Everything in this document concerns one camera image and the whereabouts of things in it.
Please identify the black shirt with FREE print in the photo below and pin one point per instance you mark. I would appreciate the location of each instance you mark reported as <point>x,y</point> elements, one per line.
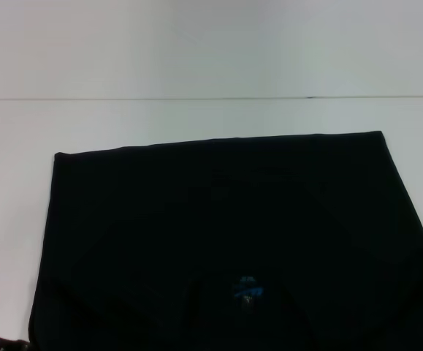
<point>233,237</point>

